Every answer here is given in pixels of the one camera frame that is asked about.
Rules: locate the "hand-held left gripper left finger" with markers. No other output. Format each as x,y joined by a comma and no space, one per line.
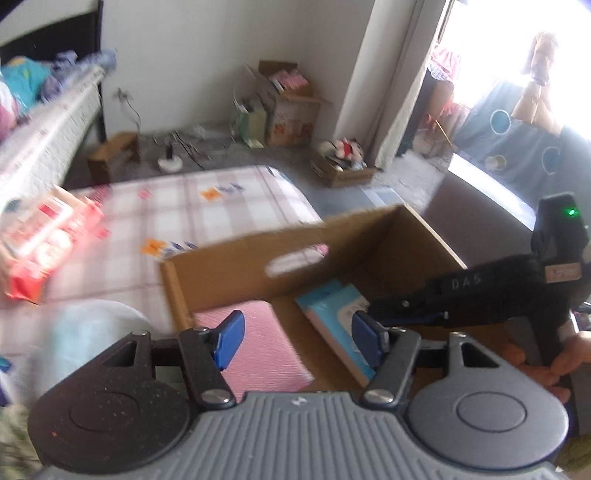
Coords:
229,336

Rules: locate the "blue printed curtain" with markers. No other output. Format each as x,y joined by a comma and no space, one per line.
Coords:
517,147

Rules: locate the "tall cardboard box with packets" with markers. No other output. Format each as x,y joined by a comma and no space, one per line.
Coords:
288,108

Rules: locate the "small wooden stool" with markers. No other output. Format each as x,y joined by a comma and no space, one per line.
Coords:
113,154

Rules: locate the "brown hanging garment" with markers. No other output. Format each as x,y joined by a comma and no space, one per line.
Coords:
540,55

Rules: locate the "white quilted bed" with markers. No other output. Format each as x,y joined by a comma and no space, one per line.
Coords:
46,134

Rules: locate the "pile of clothes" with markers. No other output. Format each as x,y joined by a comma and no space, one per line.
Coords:
23,85

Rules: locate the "blue white tissue packet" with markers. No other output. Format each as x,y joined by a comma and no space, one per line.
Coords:
334,318

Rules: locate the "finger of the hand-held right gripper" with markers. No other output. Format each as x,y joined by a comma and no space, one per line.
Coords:
401,302
422,319

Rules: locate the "person's right hand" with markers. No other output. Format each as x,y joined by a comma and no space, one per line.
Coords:
572,355

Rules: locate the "pale plastic bag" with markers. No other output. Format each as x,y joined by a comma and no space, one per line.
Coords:
87,327

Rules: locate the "red checked cloth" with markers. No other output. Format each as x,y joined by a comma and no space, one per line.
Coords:
445,62

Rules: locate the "red snack packet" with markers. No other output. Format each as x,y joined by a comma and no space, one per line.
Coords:
41,240

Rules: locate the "white power adapter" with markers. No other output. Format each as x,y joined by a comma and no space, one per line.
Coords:
169,162

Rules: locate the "low cardboard box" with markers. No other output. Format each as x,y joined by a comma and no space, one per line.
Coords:
344,174

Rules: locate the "red white plush toy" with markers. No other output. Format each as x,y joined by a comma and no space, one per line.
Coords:
348,150

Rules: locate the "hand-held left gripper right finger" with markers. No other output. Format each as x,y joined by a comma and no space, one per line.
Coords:
366,339

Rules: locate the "black bed headboard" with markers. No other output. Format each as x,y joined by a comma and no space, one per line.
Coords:
51,25

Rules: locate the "pale green paper bag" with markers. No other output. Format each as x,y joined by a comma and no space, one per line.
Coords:
251,124

